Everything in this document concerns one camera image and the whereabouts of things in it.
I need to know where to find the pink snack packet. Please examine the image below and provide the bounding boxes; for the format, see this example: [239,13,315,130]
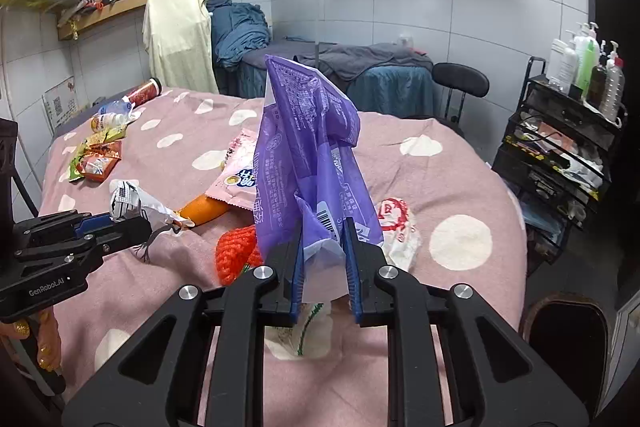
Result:
[205,127,263,212]

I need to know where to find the black storage cart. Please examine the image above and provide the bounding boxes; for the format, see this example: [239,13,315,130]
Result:
[490,57,628,263]

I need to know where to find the pile of blue bedding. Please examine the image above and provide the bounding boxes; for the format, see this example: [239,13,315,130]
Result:
[206,0,273,70]

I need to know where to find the white pump bottle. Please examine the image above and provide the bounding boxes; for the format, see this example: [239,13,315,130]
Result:
[560,29,581,94]

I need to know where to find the white packet with green print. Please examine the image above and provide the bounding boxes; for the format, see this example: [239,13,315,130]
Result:
[264,299,335,360]

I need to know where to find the brown pump bottle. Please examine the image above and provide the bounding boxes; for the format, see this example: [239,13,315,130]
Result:
[586,41,608,105]

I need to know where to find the green snack packet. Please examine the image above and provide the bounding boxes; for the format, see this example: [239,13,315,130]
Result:
[67,139,93,182]

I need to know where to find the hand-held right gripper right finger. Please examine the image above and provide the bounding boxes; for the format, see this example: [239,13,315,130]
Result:
[342,219,588,427]

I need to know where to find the orange-red snack packet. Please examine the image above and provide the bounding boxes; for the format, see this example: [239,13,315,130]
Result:
[77,141,123,184]

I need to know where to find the red cylinder can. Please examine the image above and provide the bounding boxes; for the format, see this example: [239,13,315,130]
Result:
[125,78,162,108]

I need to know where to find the white wrapper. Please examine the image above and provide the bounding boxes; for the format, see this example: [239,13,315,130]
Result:
[107,179,196,233]

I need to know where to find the person's left hand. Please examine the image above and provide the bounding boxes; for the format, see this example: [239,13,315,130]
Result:
[0,309,63,370]

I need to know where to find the clear bottle with red cap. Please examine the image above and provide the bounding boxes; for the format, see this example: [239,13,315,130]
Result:
[599,54,626,118]

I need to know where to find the purple plastic bag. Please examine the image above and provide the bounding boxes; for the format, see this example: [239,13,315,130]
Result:
[252,54,385,305]

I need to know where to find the green pump bottle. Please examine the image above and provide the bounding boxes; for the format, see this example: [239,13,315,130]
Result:
[575,22,601,90]

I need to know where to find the large white bottle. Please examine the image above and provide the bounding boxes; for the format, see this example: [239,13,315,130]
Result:
[547,39,571,90]

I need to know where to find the white curved rod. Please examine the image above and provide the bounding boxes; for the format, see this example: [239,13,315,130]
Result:
[315,0,433,68]

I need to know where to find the white bag with red print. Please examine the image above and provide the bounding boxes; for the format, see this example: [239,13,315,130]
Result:
[375,198,422,270]

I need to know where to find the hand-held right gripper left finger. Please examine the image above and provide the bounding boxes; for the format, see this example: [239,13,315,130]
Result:
[61,229,306,427]

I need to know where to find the wall poster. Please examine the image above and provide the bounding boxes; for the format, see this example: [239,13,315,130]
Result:
[44,77,80,128]

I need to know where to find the blue bed cover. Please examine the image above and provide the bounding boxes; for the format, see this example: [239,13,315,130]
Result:
[220,57,436,118]

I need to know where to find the black chair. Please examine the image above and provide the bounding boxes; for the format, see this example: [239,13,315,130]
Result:
[405,63,490,138]

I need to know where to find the grey and blue cloths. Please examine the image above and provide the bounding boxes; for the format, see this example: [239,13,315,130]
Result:
[240,38,433,82]

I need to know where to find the orange packet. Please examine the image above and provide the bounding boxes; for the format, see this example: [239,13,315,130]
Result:
[177,196,233,228]

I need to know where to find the pink polka-dot blanket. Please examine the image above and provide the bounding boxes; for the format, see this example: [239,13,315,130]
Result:
[37,87,528,427]

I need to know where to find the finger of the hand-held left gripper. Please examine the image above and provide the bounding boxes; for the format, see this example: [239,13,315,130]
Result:
[15,209,116,242]
[80,216,153,259]

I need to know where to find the red knitted item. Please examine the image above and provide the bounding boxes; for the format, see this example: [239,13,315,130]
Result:
[215,227,266,285]

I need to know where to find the cream shirt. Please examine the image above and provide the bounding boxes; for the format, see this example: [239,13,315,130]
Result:
[142,0,220,95]

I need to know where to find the dark trash bin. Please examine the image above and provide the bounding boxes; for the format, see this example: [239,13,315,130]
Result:
[520,292,611,418]

